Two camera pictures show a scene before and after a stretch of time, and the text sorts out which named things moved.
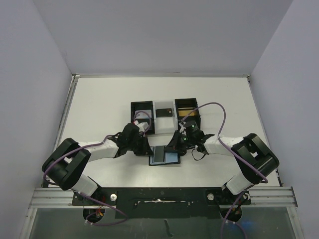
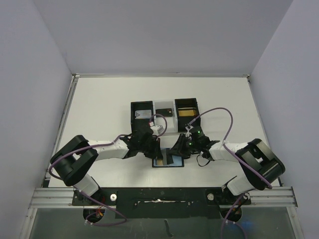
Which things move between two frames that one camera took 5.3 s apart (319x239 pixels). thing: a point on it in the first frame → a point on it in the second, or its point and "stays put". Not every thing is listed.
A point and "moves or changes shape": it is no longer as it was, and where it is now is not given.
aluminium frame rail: [51, 197] stays put
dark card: [159, 154] moves or changes shape
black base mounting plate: [164, 202] stays put
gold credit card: [184, 113] stays put
